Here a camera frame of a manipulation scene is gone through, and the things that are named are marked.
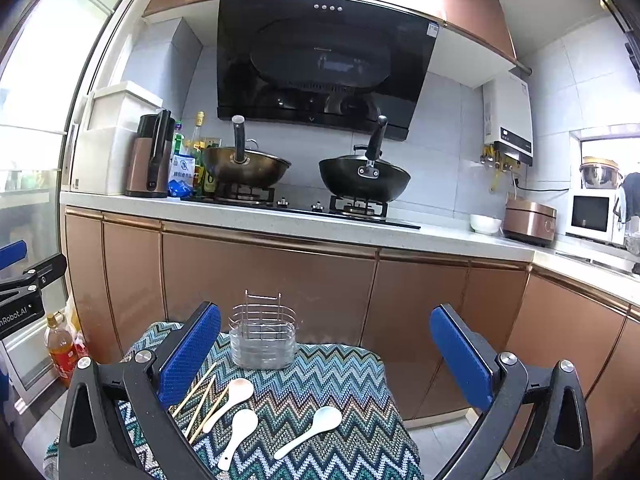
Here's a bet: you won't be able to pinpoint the bamboo chopstick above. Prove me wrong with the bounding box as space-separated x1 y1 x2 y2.
186 374 216 437
171 361 218 417
189 384 230 444

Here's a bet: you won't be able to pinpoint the white ceramic spoon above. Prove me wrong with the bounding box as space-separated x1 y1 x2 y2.
218 410 258 471
201 378 254 434

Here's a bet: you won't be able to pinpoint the pale blue ceramic spoon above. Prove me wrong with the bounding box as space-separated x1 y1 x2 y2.
273 406 343 460

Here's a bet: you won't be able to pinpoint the cooking oil bottle on floor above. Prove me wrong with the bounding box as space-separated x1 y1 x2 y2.
44 313 79 388

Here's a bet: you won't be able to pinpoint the copper lower cabinets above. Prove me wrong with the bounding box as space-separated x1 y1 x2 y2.
62 206 639 469

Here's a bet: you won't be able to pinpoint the white storage box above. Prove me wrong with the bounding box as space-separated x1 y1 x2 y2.
68 81 163 195

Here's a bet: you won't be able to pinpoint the copper electric kettle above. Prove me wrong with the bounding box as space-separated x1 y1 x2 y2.
125 108 175 198

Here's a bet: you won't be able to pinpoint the sliding glass door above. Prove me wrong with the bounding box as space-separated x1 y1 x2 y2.
0 0 141 411

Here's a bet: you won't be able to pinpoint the zigzag knitted cloth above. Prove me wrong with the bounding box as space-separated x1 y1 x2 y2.
44 322 422 479

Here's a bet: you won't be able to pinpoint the white countertop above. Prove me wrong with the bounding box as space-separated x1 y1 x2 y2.
60 192 639 307

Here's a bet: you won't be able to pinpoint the green bottle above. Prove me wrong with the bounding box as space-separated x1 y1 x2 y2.
172 120 183 155

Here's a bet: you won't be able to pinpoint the dark sauce bottle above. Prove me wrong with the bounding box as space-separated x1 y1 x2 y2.
202 146 217 197

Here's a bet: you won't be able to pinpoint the yellow cap oil bottle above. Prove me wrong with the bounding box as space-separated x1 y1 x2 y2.
189 110 205 196

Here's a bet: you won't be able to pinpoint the copper rice cooker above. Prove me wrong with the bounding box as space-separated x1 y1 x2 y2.
502 198 556 247

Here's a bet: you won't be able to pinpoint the white bowl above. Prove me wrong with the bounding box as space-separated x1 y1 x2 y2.
470 214 502 235

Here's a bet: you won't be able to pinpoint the white microwave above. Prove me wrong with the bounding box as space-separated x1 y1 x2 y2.
566 188 626 246

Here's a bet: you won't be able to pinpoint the bronze wok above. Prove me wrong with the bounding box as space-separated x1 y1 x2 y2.
203 115 291 188

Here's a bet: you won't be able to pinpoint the steel pot on microwave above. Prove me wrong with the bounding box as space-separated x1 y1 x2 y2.
579 156 623 190

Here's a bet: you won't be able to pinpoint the gas stove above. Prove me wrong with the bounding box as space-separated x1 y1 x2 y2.
181 183 421 230

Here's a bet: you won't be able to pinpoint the black wok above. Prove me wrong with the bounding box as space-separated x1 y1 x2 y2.
319 115 411 204

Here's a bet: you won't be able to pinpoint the white water heater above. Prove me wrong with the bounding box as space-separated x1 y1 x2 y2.
482 73 534 167

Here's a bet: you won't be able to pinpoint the black range hood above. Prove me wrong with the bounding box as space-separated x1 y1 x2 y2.
217 0 439 141

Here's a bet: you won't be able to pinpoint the wire utensil holder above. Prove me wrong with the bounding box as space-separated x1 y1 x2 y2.
229 290 297 370

